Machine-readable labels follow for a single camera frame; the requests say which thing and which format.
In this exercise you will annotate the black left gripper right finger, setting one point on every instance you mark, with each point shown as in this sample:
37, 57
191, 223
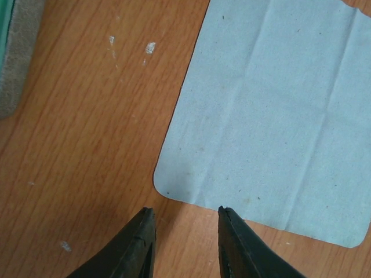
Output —
242, 253

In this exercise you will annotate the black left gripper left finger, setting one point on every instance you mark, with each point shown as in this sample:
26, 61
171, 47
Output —
130, 253

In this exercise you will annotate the light blue cleaning cloth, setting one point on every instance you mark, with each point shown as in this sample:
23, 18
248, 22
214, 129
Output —
273, 118

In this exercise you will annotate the grey glasses case green lining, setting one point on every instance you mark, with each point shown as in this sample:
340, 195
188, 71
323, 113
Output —
20, 23

